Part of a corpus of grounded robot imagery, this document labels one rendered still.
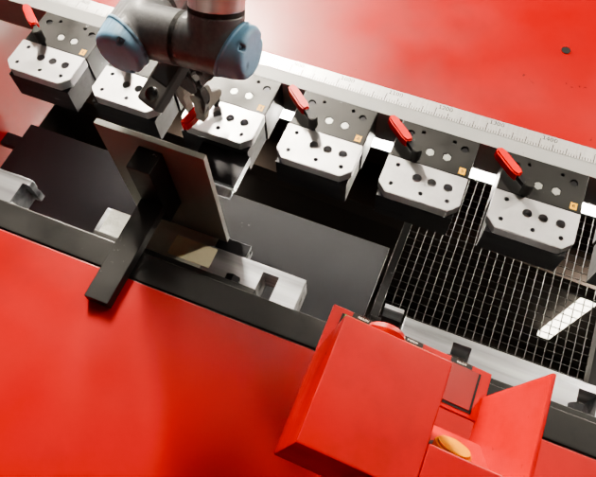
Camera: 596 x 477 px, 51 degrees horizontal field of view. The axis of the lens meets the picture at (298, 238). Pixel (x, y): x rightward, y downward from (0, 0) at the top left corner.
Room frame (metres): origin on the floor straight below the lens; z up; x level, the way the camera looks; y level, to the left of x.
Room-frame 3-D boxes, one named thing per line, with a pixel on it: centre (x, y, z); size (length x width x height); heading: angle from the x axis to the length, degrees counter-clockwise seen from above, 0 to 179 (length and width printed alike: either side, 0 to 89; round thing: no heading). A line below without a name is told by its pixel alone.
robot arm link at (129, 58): (0.73, 0.31, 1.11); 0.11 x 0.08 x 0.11; 73
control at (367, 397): (0.62, -0.17, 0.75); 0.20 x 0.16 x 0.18; 89
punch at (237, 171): (1.09, 0.20, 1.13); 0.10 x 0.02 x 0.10; 78
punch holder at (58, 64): (1.17, 0.61, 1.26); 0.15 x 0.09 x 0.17; 78
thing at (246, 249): (1.08, 0.16, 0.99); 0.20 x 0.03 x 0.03; 78
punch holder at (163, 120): (1.13, 0.42, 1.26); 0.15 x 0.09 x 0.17; 78
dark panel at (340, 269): (1.63, 0.32, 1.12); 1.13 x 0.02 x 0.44; 78
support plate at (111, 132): (0.94, 0.23, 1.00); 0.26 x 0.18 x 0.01; 168
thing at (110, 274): (0.90, 0.23, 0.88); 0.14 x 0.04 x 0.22; 168
